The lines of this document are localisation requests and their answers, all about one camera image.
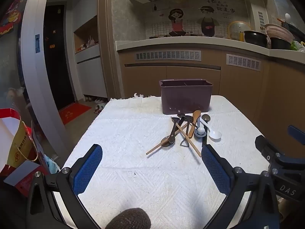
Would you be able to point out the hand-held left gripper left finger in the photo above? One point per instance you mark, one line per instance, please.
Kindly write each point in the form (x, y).
(88, 169)

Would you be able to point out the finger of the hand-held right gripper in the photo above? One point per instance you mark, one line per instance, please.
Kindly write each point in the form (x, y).
(263, 145)
(296, 134)

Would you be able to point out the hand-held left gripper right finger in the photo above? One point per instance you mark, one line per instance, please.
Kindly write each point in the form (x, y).
(215, 169)

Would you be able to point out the wooden chopstick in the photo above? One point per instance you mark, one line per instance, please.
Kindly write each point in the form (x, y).
(154, 149)
(193, 148)

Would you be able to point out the white ceramic spoon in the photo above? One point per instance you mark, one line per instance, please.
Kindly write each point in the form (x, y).
(215, 135)

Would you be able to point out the grey-blue ceramic spoon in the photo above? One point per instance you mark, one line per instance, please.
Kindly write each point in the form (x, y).
(197, 133)

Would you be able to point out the small metal spoon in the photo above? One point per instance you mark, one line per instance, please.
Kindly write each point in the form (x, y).
(206, 117)

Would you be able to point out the large metal spoon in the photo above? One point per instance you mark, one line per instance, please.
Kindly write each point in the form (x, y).
(166, 141)

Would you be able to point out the dark metal spoon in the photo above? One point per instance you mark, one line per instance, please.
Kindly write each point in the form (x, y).
(188, 118)

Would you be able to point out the wooden spoon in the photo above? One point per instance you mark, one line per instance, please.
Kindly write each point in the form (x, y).
(196, 114)

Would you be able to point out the purple plastic utensil holder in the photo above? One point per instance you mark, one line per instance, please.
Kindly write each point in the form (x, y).
(185, 97)

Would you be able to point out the blue face mask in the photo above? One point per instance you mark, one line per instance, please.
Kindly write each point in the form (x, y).
(52, 165)

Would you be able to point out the white woven tablecloth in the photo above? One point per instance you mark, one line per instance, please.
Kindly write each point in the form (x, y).
(133, 133)

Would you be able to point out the red doormat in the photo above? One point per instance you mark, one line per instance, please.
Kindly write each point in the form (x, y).
(73, 113)

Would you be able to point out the red cardboard box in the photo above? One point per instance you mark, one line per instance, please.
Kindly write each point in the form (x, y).
(26, 186)

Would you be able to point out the row of shoes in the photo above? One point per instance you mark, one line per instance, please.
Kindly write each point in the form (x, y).
(95, 99)

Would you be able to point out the yellow red gift bag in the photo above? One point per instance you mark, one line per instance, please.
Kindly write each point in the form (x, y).
(21, 145)

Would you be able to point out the short white vent grille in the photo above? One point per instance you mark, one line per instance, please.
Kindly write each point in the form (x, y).
(243, 62)

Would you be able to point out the green vegetables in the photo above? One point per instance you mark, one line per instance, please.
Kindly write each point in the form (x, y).
(296, 46)

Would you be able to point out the deep black pot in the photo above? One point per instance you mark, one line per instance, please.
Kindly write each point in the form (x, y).
(281, 44)

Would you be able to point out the white shoe cabinet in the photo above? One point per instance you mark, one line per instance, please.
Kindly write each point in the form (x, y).
(90, 76)

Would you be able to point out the brown kitchen counter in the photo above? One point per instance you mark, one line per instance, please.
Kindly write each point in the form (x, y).
(190, 76)

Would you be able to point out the wide black pot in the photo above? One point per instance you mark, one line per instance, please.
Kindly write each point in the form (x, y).
(256, 39)

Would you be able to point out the pink colander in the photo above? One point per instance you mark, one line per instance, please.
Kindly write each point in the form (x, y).
(278, 32)

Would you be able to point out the dark entrance door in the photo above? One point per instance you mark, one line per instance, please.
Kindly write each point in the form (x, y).
(57, 64)

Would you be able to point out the yellow bottle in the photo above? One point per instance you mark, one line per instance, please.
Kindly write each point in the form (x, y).
(241, 36)

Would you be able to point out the white ladle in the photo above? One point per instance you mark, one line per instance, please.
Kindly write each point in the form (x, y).
(287, 16)

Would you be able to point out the yellow-rimmed glass lid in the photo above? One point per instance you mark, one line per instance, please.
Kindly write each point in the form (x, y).
(236, 28)

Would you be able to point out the long white vent grille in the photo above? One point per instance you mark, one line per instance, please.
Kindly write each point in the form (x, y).
(166, 55)

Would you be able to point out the pale shoes pile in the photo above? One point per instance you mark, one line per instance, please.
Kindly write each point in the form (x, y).
(90, 42)

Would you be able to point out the red window decal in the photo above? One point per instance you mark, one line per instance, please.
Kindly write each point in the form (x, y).
(9, 16)

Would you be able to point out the white sliding door frame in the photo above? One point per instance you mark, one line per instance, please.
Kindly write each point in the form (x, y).
(33, 76)

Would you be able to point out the cartoon wall poster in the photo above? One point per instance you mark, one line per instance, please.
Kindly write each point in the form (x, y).
(176, 19)

